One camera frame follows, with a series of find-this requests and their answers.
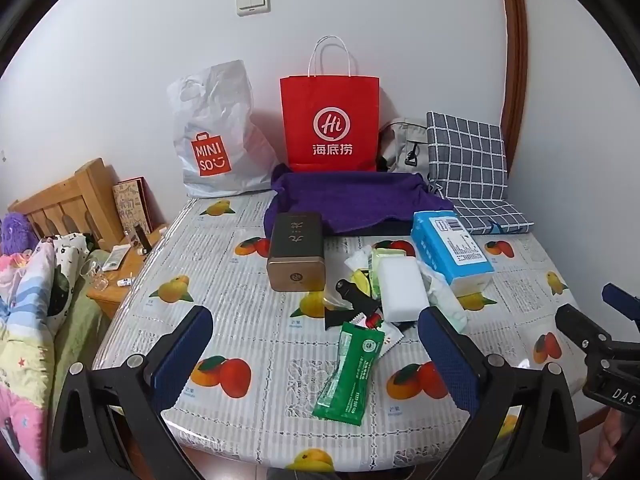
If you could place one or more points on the brown wooden door frame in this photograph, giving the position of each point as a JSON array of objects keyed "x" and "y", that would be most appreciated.
[{"x": 515, "y": 40}]

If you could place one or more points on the small white vial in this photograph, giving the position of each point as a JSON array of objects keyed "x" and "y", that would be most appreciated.
[{"x": 125, "y": 280}]

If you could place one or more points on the white tissue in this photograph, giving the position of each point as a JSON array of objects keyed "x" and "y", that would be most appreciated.
[{"x": 357, "y": 262}]

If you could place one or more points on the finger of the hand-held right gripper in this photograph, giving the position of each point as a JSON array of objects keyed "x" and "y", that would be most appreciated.
[
  {"x": 580, "y": 327},
  {"x": 622, "y": 302}
]

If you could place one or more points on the purple plush toy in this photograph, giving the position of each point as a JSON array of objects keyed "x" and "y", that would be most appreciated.
[{"x": 17, "y": 232}]

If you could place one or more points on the grey checked cushion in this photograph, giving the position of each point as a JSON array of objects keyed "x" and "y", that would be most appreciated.
[
  {"x": 492, "y": 212},
  {"x": 467, "y": 155}
]

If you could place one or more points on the white dark-print pillow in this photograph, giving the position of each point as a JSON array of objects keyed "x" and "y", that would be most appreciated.
[{"x": 70, "y": 265}]

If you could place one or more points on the red paper carrier bag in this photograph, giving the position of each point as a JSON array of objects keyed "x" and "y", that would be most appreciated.
[{"x": 330, "y": 125}]

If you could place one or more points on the fruit print tablecloth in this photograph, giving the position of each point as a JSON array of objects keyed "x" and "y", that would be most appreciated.
[{"x": 240, "y": 270}]

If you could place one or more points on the purple fabric storage bin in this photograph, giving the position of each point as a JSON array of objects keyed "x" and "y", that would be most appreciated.
[{"x": 350, "y": 197}]

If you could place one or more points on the dark tea tin gold ends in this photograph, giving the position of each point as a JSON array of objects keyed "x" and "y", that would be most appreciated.
[{"x": 295, "y": 250}]

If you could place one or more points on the colourful printed blanket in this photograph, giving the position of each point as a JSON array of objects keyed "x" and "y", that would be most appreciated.
[{"x": 25, "y": 340}]

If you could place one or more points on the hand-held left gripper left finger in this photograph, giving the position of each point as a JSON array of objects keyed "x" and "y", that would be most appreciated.
[{"x": 182, "y": 355}]

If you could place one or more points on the small blue fabric piece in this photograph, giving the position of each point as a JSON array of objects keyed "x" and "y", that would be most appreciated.
[{"x": 496, "y": 227}]

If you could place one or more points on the wooden bed headboard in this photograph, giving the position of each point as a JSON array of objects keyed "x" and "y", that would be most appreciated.
[{"x": 65, "y": 200}]

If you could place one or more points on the white sponge block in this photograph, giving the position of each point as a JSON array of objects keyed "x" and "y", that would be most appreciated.
[{"x": 400, "y": 287}]

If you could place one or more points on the red white sachet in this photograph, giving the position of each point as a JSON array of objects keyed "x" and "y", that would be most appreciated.
[{"x": 382, "y": 335}]

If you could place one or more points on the white plastic shopping bag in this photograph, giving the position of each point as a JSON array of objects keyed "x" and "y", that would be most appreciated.
[{"x": 215, "y": 130}]

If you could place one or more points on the grey backpack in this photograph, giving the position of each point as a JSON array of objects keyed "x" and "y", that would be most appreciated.
[{"x": 405, "y": 147}]

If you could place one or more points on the clear drinking glass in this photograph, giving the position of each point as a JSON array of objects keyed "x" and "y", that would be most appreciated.
[{"x": 95, "y": 272}]

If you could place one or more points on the patterned hardcover book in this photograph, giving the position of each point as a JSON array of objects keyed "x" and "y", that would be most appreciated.
[{"x": 132, "y": 205}]

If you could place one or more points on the white cream tube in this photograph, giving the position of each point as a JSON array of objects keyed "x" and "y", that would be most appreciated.
[{"x": 116, "y": 257}]

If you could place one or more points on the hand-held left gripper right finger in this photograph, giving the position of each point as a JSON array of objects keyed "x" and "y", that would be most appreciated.
[{"x": 447, "y": 360}]

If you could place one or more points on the white wall light switch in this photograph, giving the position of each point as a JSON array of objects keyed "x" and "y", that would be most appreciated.
[{"x": 253, "y": 1}]

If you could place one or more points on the green sachet packet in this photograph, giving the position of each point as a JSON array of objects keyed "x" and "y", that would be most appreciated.
[{"x": 350, "y": 375}]

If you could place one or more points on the person's right hand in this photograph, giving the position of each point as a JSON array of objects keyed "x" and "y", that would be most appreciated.
[{"x": 607, "y": 440}]

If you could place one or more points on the dark small bottle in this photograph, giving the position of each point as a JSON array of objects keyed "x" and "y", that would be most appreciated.
[{"x": 141, "y": 240}]

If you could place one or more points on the blue tissue pack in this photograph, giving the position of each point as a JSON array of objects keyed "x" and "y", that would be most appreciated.
[{"x": 450, "y": 250}]

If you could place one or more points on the wooden bedside table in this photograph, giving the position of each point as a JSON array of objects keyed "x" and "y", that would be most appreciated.
[{"x": 125, "y": 295}]

